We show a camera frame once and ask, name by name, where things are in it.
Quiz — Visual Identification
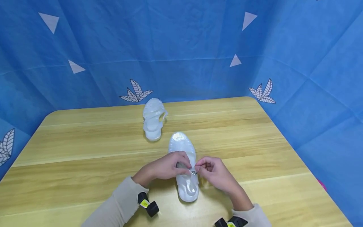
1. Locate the translucent white jelly sandal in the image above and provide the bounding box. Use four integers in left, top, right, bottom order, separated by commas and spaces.
142, 98, 168, 142
168, 132, 199, 203

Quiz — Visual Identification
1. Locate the person's left hand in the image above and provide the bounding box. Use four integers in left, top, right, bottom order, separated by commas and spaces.
132, 151, 193, 189

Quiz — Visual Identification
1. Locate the person's left forearm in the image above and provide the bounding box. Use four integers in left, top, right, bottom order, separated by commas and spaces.
81, 176, 150, 227

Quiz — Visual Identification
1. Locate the person's right hand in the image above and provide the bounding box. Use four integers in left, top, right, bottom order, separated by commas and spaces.
194, 156, 254, 212

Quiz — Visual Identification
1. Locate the black wrist band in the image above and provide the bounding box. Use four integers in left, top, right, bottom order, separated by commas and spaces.
214, 216, 248, 227
137, 192, 160, 218

